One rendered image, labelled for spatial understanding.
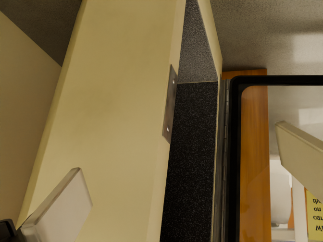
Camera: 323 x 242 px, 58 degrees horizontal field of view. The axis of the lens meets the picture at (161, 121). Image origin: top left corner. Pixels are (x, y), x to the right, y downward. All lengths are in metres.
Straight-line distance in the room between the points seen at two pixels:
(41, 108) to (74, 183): 0.59
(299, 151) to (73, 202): 0.13
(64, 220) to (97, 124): 0.12
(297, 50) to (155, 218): 0.49
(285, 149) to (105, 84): 0.17
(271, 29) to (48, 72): 0.53
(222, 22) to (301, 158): 0.42
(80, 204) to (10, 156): 0.52
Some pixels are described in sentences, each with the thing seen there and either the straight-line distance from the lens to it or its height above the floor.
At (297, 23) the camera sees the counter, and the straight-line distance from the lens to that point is 0.58.
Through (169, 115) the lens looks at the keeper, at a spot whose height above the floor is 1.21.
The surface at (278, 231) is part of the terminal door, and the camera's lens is 0.53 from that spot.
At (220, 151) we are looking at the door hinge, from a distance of 0.56.
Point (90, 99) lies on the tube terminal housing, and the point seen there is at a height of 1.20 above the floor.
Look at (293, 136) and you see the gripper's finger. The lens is 0.17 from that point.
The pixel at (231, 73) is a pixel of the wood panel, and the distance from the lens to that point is 0.69.
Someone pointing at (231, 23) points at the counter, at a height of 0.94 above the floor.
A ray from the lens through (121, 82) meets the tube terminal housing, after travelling 0.28.
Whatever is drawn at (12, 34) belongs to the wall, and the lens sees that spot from 0.73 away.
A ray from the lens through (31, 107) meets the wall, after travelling 0.75.
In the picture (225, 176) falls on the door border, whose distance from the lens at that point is 0.54.
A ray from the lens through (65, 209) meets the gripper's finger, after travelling 0.17.
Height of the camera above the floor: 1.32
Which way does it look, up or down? 22 degrees down
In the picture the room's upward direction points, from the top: 173 degrees counter-clockwise
